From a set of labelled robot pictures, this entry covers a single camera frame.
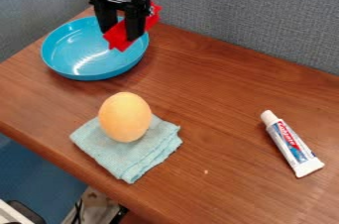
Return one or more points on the orange egg-shaped object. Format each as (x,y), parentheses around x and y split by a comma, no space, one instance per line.
(124,117)

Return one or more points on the blue plate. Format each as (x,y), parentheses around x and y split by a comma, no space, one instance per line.
(75,52)

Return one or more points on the red rectangular block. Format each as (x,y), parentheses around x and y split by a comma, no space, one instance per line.
(116,34)

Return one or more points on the grey object under table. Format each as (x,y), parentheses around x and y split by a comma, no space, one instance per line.
(99,208)

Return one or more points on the white toothpaste tube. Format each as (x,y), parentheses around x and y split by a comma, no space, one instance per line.
(298,155)

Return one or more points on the light blue folded cloth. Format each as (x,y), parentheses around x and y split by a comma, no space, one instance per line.
(128,160)

